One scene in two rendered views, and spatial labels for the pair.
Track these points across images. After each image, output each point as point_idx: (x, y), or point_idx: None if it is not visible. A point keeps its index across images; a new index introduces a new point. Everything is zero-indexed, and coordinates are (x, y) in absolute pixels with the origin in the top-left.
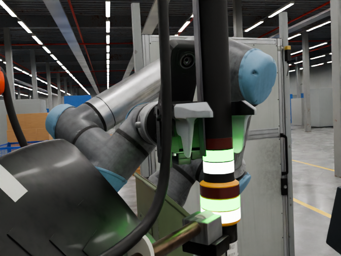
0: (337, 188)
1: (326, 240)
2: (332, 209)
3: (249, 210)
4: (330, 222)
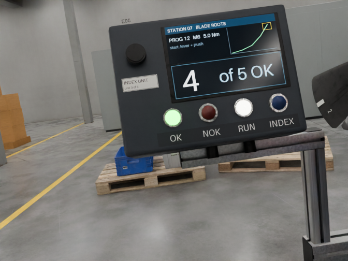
0: (284, 8)
1: (305, 121)
2: (292, 52)
3: None
4: (298, 80)
